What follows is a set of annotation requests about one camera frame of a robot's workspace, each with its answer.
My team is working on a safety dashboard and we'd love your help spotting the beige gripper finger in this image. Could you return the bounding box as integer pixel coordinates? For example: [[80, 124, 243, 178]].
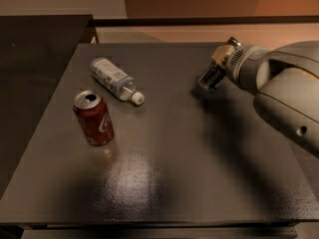
[[211, 45, 235, 66]]

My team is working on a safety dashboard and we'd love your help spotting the silver blue redbull can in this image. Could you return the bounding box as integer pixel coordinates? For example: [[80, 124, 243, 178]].
[[198, 37, 242, 93]]

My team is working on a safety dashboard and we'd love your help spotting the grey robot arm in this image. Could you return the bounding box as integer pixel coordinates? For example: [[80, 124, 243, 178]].
[[212, 41, 319, 157]]

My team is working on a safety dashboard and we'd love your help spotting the red coca-cola can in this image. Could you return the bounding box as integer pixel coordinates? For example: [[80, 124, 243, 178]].
[[73, 90, 114, 146]]

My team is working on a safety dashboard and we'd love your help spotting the clear plastic water bottle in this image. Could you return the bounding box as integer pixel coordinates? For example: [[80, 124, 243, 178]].
[[90, 58, 145, 106]]

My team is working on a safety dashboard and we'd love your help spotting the dark side table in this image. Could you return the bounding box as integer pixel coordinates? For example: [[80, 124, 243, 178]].
[[0, 15, 97, 197]]

